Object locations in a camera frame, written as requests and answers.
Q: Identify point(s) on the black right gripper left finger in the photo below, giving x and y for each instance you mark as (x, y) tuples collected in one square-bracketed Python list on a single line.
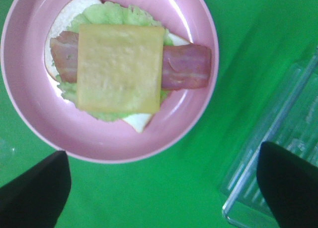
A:
[(36, 198)]

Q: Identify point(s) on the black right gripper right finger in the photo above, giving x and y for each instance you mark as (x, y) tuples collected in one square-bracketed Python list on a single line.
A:
[(289, 186)]

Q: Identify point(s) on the yellow cheese slice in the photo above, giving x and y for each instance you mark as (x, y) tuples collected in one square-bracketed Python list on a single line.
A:
[(119, 68)]

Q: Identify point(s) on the bacon strip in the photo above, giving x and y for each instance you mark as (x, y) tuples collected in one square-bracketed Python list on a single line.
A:
[(185, 65)]

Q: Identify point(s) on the white bread slice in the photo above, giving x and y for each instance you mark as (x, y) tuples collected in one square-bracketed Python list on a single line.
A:
[(107, 60)]

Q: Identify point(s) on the green lettuce leaf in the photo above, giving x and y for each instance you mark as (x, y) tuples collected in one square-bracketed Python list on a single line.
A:
[(79, 12)]

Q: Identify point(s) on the clear tape patch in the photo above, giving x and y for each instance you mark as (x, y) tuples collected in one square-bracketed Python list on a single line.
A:
[(6, 152)]

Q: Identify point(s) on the clear right plastic container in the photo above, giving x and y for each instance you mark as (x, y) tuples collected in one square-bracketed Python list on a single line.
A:
[(290, 119)]

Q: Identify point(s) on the pink round plate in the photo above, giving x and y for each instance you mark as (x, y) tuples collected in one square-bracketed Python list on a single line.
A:
[(58, 123)]

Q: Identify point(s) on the green tablecloth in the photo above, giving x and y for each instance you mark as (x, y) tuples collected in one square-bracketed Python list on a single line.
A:
[(179, 187)]

